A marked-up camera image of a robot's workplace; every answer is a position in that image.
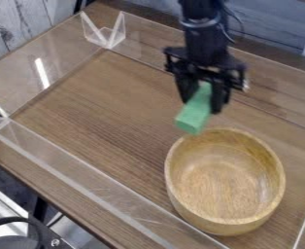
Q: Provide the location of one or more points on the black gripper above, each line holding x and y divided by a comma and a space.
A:
204, 58

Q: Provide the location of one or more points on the green rectangular block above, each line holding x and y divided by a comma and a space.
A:
194, 114

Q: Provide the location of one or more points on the brown wooden bowl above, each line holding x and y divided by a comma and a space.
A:
225, 181

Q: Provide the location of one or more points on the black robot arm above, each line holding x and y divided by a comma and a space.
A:
197, 9

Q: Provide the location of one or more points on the clear acrylic enclosure wall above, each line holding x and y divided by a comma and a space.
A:
86, 127

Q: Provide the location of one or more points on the clear acrylic corner bracket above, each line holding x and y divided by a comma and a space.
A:
104, 37

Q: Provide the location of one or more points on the black metal bracket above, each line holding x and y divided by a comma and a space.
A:
52, 240

